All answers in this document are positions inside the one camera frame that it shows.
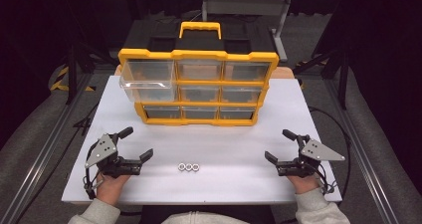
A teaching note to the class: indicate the person's grey hoodie torso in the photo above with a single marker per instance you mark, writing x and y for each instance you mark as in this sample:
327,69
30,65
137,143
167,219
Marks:
202,218

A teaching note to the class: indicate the person's right hand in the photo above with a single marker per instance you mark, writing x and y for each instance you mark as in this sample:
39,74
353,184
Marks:
303,183

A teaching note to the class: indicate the small silver hex nut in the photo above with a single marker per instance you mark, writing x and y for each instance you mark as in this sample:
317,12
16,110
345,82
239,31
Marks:
196,167
181,167
188,167

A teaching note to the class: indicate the yellow black striped tape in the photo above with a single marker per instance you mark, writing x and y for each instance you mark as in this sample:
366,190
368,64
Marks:
59,81

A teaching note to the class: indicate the single clear plastic drawer bin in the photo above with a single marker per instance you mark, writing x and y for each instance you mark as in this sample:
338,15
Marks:
149,92

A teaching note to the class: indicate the black tripod stand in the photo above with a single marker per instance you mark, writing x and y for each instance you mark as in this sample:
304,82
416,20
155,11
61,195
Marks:
342,84
71,74

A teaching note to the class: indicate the grey metal stand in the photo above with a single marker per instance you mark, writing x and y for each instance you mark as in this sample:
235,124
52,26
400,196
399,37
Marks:
247,5

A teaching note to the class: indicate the person's left hand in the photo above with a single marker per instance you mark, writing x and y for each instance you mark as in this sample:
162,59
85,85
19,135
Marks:
111,189

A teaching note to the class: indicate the set of clear organizer drawers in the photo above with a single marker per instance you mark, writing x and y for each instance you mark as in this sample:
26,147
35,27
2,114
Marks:
245,71

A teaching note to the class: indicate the aluminium rail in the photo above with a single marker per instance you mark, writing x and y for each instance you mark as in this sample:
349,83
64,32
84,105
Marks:
40,164
361,151

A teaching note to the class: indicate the yellow black organizer case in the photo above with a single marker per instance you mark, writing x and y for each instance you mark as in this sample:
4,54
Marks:
199,54

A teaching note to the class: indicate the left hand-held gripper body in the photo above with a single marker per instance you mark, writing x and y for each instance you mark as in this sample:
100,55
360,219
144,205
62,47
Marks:
114,166

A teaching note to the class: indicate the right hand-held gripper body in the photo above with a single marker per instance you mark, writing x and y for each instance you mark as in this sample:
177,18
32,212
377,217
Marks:
310,157

